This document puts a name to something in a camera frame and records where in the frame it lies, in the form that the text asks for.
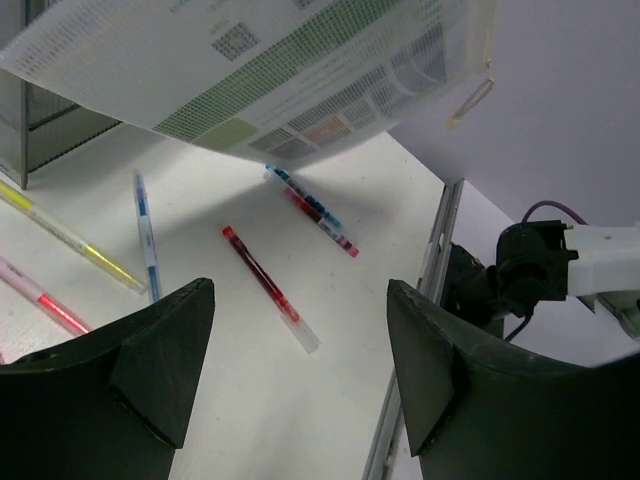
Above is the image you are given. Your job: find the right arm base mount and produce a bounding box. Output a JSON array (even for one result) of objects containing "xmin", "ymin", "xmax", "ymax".
[{"xmin": 440, "ymin": 244, "xmax": 532, "ymax": 342}]

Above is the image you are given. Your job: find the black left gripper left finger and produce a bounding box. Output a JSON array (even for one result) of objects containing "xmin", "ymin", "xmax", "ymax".
[{"xmin": 1, "ymin": 278, "xmax": 215, "ymax": 479}]

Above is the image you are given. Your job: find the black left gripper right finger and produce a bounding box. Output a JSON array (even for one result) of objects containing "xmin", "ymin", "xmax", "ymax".
[{"xmin": 387, "ymin": 280, "xmax": 639, "ymax": 479}]

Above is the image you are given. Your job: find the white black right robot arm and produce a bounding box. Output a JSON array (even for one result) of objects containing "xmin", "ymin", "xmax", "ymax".
[{"xmin": 495, "ymin": 220, "xmax": 639, "ymax": 341}]

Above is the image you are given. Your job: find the dark red pen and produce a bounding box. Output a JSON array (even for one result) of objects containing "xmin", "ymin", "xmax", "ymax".
[{"xmin": 222, "ymin": 226, "xmax": 320, "ymax": 354}]

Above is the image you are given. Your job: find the clear plastic document folder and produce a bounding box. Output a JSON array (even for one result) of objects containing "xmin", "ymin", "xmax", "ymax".
[{"xmin": 1, "ymin": 1, "xmax": 497, "ymax": 168}]

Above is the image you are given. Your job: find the red pink pen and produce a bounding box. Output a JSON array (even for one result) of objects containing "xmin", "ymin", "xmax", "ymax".
[{"xmin": 1, "ymin": 257, "xmax": 92, "ymax": 336}]

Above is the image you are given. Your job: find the light blue pen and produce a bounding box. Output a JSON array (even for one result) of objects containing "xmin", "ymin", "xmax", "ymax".
[{"xmin": 133, "ymin": 170, "xmax": 162, "ymax": 303}]

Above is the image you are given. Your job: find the clear acrylic drawer cabinet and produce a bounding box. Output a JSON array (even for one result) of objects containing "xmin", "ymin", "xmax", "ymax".
[{"xmin": 1, "ymin": 71, "xmax": 120, "ymax": 189}]

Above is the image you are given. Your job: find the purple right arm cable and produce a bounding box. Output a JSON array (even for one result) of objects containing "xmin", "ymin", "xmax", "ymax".
[{"xmin": 522, "ymin": 200, "xmax": 590, "ymax": 227}]

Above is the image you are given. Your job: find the yellow pen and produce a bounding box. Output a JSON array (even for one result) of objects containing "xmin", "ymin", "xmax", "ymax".
[{"xmin": 1, "ymin": 181, "xmax": 147, "ymax": 294}]

